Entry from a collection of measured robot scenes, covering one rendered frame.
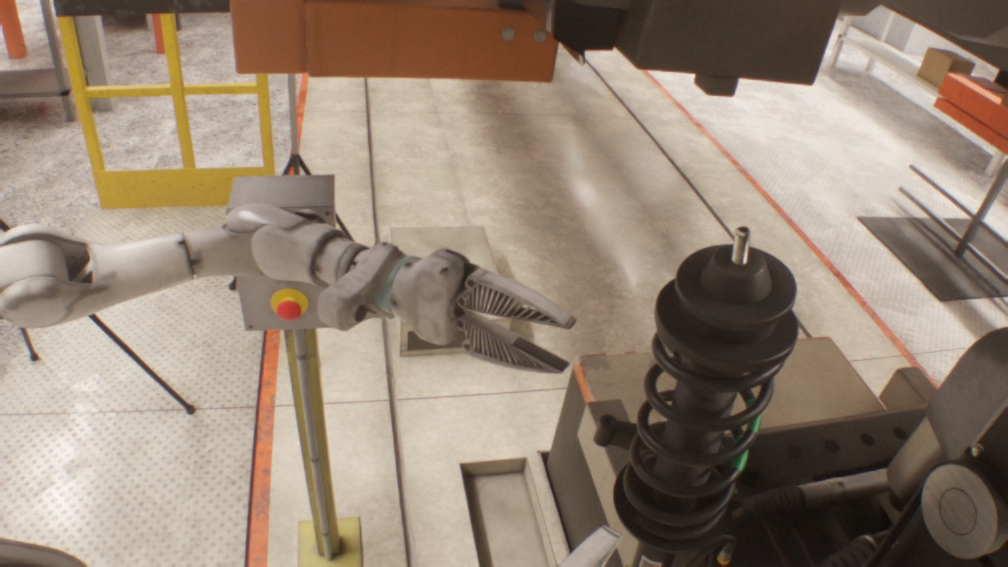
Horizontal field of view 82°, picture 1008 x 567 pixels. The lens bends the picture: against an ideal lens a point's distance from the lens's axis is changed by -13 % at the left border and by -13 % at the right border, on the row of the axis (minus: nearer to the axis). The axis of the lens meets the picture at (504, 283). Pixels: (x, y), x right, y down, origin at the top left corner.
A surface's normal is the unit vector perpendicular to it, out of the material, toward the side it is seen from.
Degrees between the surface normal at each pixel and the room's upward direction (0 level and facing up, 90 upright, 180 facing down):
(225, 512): 0
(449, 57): 90
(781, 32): 90
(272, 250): 77
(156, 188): 90
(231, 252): 71
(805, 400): 0
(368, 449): 0
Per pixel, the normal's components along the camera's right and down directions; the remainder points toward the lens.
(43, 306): 0.47, 0.77
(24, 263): 0.29, -0.52
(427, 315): -0.41, 0.42
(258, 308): 0.20, 0.62
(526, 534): 0.11, -0.78
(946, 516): -0.97, 0.04
